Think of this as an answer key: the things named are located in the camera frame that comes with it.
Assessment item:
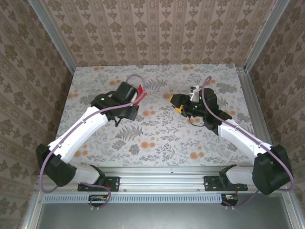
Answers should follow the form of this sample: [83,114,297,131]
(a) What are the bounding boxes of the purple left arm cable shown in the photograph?
[39,73,145,212]

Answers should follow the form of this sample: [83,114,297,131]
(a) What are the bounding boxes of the long aluminium base rail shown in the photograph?
[35,166,292,192]

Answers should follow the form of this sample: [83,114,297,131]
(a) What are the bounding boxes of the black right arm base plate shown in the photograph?
[204,175,248,192]

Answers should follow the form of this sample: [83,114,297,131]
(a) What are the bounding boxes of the red paper sheet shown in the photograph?
[135,83,148,105]

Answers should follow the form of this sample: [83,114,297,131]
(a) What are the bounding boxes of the grey metal panel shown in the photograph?
[35,202,293,229]

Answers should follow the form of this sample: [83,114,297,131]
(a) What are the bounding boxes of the aluminium side rail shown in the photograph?
[235,66,282,174]

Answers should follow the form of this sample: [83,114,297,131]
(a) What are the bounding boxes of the aluminium upright post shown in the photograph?
[27,0,78,75]
[243,0,290,72]

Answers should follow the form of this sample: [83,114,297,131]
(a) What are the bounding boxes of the grey slotted cable duct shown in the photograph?
[44,193,224,204]

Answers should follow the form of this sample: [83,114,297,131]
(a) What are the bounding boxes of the black connector board with wires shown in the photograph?
[88,194,108,207]
[221,193,239,206]

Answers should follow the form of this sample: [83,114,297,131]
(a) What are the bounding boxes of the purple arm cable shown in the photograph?
[39,73,145,212]
[199,75,296,210]

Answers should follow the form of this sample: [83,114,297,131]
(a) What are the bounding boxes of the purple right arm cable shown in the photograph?
[199,75,296,210]

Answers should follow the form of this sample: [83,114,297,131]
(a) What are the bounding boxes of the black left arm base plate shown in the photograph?
[78,176,120,192]

